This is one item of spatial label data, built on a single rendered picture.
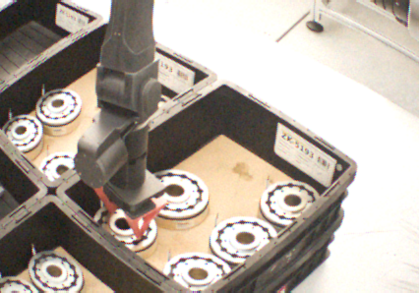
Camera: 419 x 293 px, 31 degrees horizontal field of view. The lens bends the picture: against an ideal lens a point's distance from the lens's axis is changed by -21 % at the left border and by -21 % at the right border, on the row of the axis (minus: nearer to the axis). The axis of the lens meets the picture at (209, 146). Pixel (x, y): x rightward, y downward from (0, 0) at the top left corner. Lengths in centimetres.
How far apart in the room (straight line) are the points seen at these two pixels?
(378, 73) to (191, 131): 190
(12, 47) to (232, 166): 61
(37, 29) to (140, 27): 78
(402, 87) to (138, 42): 226
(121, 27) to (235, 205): 44
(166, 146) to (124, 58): 36
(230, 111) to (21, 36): 59
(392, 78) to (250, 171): 189
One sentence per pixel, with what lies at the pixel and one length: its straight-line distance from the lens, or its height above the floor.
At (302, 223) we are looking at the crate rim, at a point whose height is 93.
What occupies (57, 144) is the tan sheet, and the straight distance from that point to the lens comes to 150.
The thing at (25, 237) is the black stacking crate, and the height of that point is 89.
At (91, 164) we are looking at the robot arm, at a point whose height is 106.
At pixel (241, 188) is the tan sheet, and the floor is 83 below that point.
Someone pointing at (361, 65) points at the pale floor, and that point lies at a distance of 330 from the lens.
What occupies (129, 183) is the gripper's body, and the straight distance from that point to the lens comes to 122.
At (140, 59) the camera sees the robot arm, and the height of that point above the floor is 117.
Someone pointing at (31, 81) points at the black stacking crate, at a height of 90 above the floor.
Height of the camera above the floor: 182
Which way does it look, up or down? 41 degrees down
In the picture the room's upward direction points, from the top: 6 degrees clockwise
